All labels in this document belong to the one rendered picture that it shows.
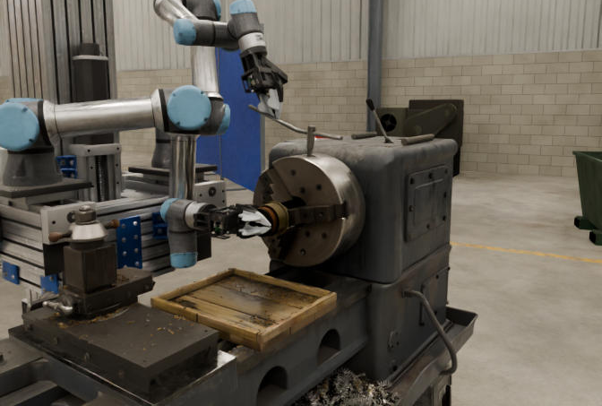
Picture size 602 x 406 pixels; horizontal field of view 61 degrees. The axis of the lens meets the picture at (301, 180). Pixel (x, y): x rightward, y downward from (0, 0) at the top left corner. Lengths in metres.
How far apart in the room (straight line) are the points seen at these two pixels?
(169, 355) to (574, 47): 10.77
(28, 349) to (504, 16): 10.92
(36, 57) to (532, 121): 10.18
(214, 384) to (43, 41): 1.21
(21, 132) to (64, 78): 0.45
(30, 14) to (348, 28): 10.80
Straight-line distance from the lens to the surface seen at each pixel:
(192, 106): 1.38
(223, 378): 0.97
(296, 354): 1.29
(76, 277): 1.08
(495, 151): 11.31
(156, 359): 0.90
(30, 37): 1.86
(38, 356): 1.13
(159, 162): 1.83
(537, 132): 11.22
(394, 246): 1.50
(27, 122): 1.40
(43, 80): 1.79
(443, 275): 1.97
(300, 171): 1.40
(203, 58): 1.92
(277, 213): 1.31
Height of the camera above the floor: 1.38
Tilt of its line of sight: 8 degrees down
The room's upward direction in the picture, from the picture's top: straight up
